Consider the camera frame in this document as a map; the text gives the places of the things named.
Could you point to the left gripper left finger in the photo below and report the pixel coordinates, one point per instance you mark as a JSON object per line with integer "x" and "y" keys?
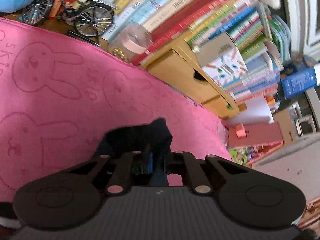
{"x": 72, "y": 196}

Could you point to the row of upright books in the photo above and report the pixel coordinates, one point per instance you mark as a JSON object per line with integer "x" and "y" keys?
{"x": 245, "y": 21}

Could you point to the wooden drawer organizer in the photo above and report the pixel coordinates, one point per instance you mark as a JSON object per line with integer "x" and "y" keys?
{"x": 177, "y": 65}

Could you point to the pink bunny table mat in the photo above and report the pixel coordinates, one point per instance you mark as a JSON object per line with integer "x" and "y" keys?
{"x": 60, "y": 95}

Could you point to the blue package on sill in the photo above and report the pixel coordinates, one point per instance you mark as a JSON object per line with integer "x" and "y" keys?
{"x": 299, "y": 76}

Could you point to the small clear plastic jar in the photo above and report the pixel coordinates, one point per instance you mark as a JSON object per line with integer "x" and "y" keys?
{"x": 130, "y": 42}

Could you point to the white and navy jacket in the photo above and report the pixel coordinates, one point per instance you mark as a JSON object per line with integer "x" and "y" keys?
{"x": 154, "y": 138}

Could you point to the cardboard box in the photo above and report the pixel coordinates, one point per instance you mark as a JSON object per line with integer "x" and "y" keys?
{"x": 287, "y": 128}

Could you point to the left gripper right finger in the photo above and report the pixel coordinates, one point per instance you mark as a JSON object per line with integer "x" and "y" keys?
{"x": 246, "y": 196}

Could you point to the miniature black bicycle model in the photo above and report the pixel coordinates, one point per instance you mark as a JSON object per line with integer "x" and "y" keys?
{"x": 91, "y": 20}

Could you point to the white pencil pattern box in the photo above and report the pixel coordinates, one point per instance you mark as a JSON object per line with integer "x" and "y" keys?
{"x": 221, "y": 60}

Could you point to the pink toy house frame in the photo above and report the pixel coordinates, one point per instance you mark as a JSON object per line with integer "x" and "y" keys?
{"x": 248, "y": 144}

